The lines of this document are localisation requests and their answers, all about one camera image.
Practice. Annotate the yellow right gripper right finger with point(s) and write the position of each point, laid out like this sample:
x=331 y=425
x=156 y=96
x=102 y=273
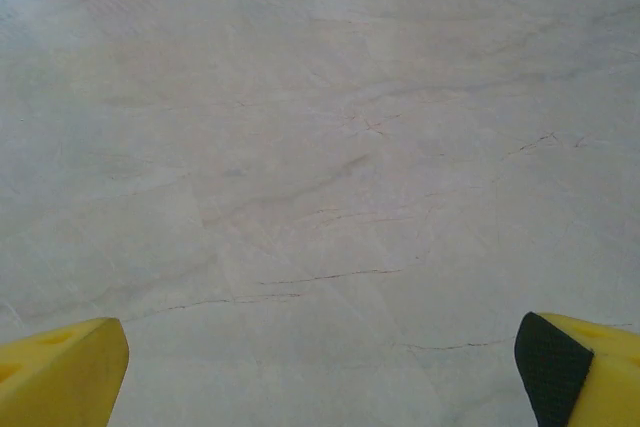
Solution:
x=595 y=382

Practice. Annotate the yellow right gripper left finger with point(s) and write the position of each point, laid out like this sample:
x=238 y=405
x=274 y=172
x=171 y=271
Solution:
x=55 y=377

